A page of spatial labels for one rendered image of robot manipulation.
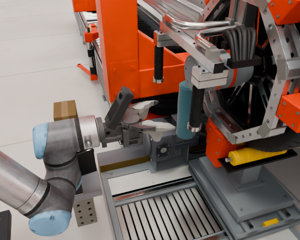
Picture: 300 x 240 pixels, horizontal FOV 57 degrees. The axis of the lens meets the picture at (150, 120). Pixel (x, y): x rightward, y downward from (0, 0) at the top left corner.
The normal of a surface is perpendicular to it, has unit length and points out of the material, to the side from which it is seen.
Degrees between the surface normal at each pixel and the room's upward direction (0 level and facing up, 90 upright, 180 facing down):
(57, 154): 89
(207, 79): 90
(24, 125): 0
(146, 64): 90
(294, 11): 125
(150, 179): 0
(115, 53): 90
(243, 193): 0
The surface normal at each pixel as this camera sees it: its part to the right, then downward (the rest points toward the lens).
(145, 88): 0.31, 0.54
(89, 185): 0.00, -0.82
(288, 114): -0.95, 0.18
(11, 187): 0.51, 0.15
